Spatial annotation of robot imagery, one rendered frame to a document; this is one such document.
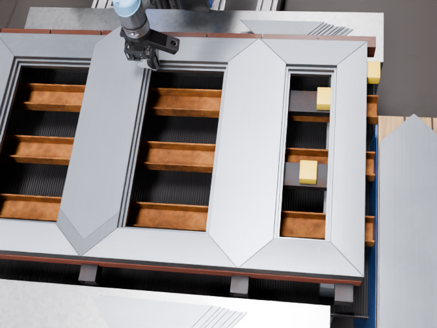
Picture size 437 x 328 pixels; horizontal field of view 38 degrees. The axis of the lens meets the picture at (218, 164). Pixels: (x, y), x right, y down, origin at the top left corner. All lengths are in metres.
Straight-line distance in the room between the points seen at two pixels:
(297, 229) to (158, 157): 0.51
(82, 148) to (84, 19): 0.65
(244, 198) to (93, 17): 1.00
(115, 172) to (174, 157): 0.26
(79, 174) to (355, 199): 0.81
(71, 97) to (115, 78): 0.28
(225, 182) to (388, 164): 0.47
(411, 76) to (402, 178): 1.22
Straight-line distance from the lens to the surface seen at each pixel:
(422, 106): 2.97
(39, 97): 2.34
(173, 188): 2.20
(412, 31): 3.17
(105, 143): 1.97
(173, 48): 1.92
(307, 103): 2.04
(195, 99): 2.18
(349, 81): 1.98
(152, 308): 1.85
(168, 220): 2.02
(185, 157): 2.09
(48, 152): 2.23
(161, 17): 2.40
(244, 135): 1.90
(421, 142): 1.93
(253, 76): 1.99
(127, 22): 1.81
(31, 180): 2.36
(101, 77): 2.08
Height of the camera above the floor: 2.56
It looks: 65 degrees down
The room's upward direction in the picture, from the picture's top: 15 degrees counter-clockwise
